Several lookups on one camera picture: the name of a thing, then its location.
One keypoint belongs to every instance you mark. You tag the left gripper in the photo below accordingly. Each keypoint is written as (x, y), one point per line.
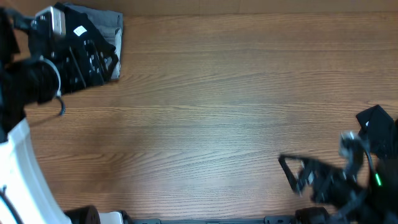
(69, 60)

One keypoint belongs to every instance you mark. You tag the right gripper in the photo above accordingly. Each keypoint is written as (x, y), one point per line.
(331, 176)

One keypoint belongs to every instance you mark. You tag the black t-shirt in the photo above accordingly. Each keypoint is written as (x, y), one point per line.
(87, 44)

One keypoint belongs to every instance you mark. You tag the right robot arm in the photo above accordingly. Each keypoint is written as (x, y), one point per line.
(377, 203)

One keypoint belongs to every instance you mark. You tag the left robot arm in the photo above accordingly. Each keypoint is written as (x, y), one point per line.
(25, 195)

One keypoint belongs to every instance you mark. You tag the grey folded garment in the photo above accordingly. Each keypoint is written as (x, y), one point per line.
(110, 25)

